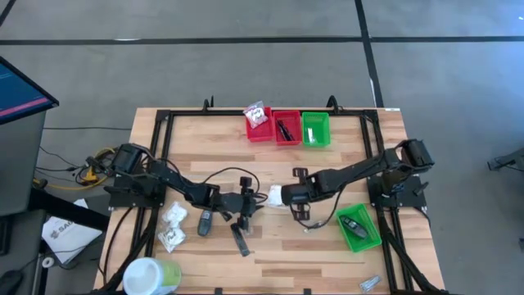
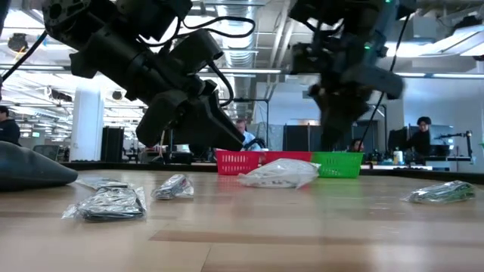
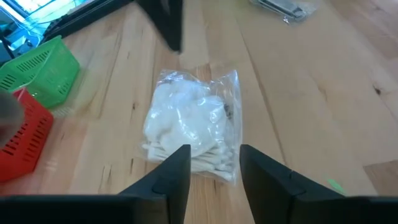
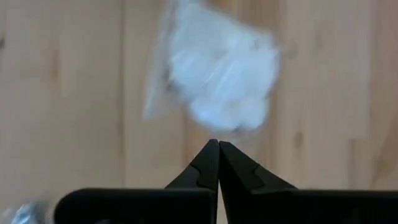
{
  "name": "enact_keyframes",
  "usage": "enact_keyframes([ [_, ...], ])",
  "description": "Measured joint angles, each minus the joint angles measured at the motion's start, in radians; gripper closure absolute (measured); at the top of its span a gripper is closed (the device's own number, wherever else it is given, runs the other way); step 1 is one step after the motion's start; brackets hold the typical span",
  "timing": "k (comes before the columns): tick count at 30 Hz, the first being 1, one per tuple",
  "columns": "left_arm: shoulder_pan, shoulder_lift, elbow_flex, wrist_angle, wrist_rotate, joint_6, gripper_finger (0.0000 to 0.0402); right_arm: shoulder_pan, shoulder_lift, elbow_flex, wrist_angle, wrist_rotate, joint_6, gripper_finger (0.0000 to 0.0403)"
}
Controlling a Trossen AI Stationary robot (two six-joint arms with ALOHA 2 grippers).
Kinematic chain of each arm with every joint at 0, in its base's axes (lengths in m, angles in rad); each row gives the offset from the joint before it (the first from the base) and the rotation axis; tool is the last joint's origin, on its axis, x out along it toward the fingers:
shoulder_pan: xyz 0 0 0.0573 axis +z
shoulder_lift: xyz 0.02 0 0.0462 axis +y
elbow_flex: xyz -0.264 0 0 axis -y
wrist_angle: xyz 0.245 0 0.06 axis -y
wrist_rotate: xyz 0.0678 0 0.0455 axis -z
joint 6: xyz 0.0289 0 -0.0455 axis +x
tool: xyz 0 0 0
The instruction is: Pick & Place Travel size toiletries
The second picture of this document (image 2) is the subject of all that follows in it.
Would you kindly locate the grey computer monitor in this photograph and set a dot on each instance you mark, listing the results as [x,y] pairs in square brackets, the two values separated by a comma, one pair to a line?
[442,132]

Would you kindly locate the white pillar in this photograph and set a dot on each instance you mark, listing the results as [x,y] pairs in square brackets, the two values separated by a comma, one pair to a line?
[87,128]

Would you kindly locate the small flat clear bag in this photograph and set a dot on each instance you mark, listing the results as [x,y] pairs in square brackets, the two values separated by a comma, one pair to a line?
[102,183]

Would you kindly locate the bag of green parts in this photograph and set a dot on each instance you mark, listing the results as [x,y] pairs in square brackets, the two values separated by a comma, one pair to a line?
[440,192]

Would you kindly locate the green plastic basket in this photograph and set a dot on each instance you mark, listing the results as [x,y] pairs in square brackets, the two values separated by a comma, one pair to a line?
[340,164]

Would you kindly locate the dark grey rounded object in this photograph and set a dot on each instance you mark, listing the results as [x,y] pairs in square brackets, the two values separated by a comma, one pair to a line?
[30,170]

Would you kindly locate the metal tool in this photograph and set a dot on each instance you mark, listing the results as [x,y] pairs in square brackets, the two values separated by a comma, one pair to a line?
[172,187]

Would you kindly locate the black frame stand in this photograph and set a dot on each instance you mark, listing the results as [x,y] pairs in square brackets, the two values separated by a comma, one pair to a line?
[267,121]

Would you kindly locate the black comb in clear bag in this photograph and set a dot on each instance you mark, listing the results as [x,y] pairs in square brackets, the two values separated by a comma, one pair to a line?
[109,206]

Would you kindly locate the person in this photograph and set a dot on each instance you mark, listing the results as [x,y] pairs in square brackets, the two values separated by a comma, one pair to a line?
[9,132]
[421,140]
[249,138]
[357,145]

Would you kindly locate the red plastic basket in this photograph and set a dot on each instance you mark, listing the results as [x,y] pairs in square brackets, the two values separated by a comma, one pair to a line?
[287,155]
[232,163]

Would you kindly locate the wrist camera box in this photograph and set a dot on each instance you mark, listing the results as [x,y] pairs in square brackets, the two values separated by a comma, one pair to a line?
[196,49]
[304,56]

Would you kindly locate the white canister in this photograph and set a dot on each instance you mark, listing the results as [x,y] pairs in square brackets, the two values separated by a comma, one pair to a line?
[398,158]

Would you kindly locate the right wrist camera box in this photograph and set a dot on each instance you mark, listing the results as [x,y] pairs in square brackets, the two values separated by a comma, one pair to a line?
[304,56]

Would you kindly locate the silver spiral air duct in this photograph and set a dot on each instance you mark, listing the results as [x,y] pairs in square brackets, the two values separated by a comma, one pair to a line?
[242,56]

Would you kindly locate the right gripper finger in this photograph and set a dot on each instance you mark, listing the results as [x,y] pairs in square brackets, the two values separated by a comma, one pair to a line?
[348,109]

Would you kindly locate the clear bag of cotton balls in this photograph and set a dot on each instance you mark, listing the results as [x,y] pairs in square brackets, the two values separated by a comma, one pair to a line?
[280,174]

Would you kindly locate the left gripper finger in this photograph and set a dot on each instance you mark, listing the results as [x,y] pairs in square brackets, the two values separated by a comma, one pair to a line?
[162,117]
[223,124]

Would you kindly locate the long ceiling light bar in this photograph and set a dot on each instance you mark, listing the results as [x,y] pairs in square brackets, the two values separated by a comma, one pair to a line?
[257,71]

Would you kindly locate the black ceiling device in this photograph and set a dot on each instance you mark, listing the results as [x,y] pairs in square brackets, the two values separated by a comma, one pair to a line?
[17,41]

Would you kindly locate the black cabinet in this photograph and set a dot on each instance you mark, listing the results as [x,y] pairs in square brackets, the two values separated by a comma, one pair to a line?
[112,145]

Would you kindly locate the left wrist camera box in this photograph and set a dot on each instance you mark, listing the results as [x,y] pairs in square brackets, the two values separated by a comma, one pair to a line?
[196,49]

